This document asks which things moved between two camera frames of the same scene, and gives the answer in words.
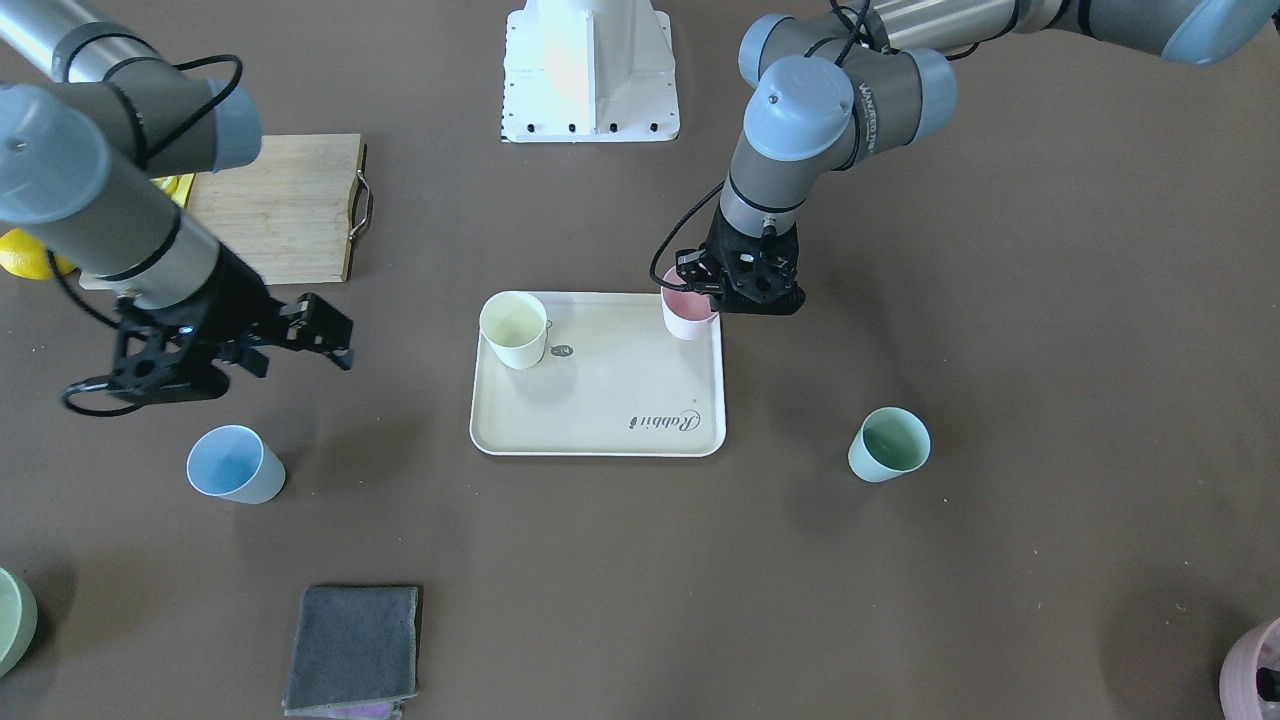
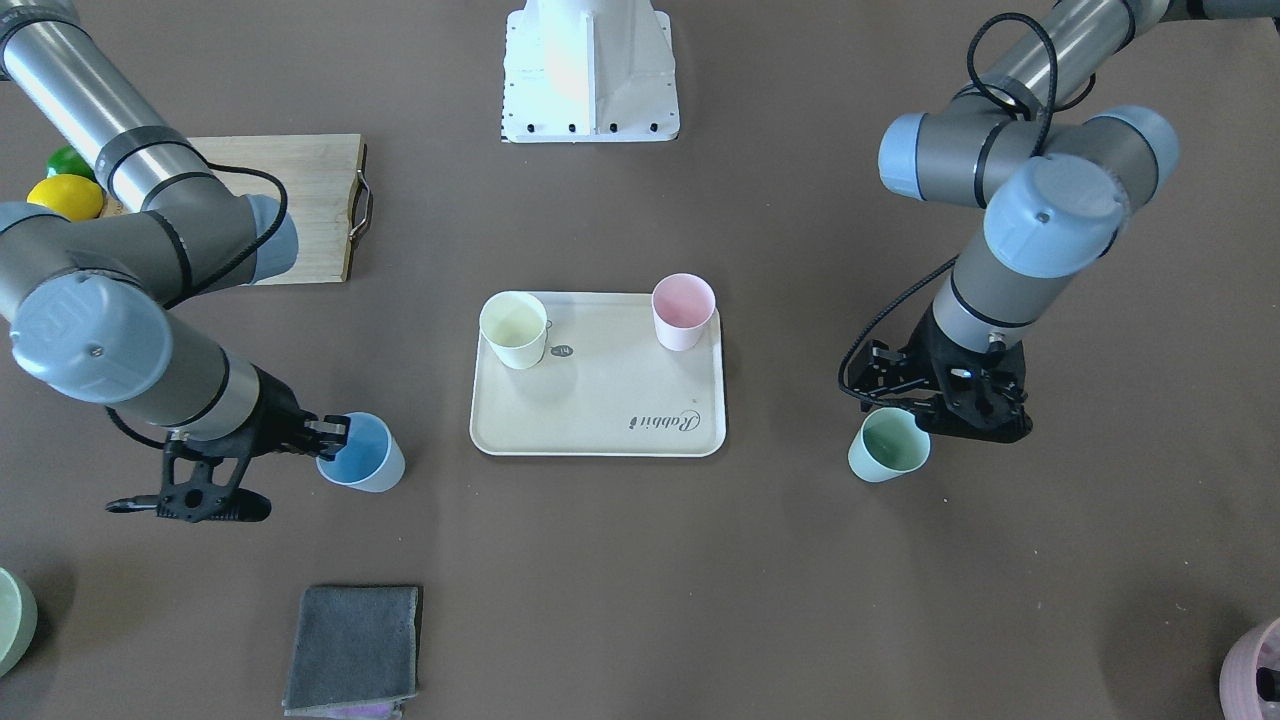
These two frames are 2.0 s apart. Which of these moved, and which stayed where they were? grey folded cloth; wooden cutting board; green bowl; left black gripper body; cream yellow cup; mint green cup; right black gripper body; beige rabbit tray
Moved: right black gripper body; left black gripper body
Stayed: cream yellow cup; beige rabbit tray; mint green cup; wooden cutting board; green bowl; grey folded cloth
